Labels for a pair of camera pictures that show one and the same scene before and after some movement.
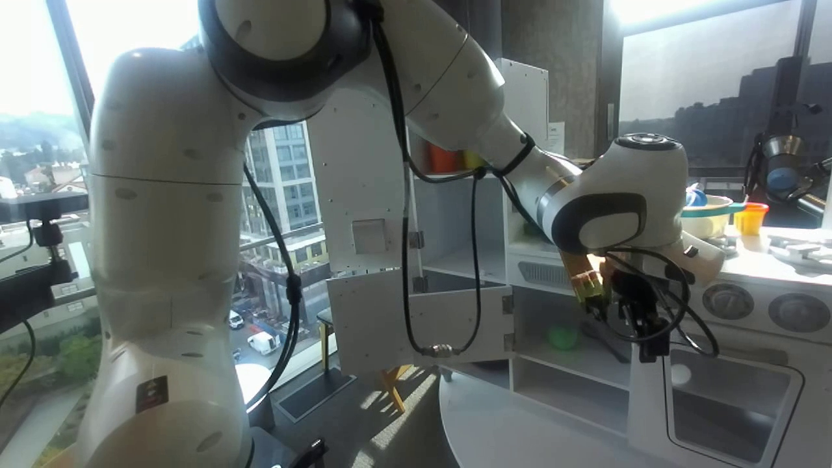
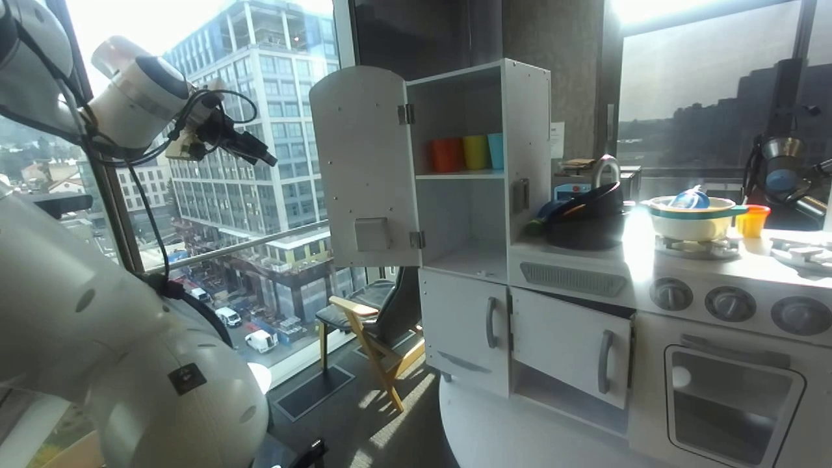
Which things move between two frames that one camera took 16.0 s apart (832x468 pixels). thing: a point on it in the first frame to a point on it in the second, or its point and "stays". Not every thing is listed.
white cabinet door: x=361 y=179 stays
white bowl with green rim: x=707 y=218 stays
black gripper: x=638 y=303 to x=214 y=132
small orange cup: x=751 y=218 stays
